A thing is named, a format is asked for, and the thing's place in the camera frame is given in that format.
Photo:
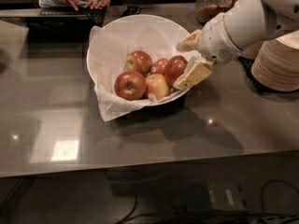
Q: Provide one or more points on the glass jar with granola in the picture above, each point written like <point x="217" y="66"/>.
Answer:
<point x="208" y="9"/>

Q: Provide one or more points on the black laptop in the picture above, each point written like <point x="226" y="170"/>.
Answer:
<point x="65" y="23"/>

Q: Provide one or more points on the black phone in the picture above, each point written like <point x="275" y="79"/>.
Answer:
<point x="131" y="10"/>

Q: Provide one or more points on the person's left hand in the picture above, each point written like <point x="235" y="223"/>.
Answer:
<point x="97" y="4"/>

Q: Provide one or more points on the large white bowl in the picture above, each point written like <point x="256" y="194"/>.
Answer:
<point x="110" y="45"/>

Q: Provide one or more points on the red apple back centre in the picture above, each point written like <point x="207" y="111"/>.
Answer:
<point x="159" y="66"/>

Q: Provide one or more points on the yellowish apple front centre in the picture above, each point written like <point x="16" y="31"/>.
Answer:
<point x="157" y="87"/>

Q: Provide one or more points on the dark power box under table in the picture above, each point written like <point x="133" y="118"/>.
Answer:
<point x="214" y="197"/>

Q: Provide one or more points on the stack of paper plates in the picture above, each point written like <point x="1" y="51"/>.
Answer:
<point x="252" y="51"/>

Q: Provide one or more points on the white paper bowl liner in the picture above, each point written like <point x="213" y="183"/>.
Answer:
<point x="113" y="111"/>

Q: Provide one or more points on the front stack paper plates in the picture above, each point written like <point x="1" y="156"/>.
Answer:
<point x="277" y="63"/>

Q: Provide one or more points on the red apple back left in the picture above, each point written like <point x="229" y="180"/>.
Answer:
<point x="139" y="61"/>

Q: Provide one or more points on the black mat under plates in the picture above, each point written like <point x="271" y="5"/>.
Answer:
<point x="251" y="81"/>

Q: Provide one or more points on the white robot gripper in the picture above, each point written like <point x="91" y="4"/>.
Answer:
<point x="215" y="41"/>

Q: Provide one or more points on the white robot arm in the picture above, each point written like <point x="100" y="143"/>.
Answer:
<point x="262" y="20"/>

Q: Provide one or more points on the dark red apple right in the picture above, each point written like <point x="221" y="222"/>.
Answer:
<point x="174" y="68"/>

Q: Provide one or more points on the red apple front left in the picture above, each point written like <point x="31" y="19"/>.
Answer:
<point x="130" y="85"/>

